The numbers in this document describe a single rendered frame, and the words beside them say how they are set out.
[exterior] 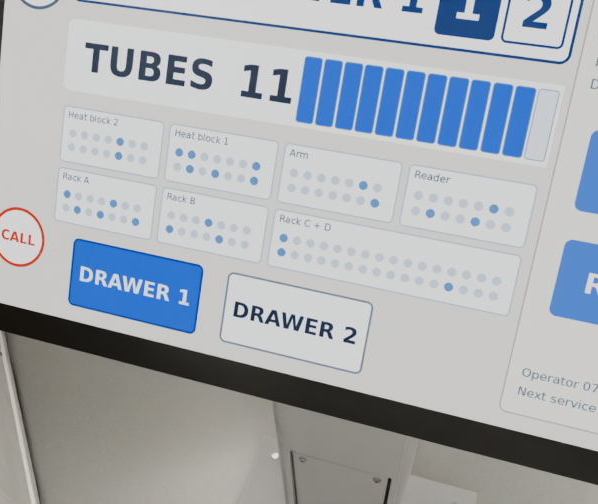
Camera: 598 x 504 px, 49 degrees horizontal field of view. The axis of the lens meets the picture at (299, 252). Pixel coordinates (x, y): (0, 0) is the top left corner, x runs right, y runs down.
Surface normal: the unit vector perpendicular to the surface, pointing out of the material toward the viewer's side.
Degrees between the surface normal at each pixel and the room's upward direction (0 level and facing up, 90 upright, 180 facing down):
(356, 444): 90
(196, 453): 0
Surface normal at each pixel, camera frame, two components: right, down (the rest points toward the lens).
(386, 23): -0.24, 0.14
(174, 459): -0.04, -0.65
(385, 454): -0.29, 0.73
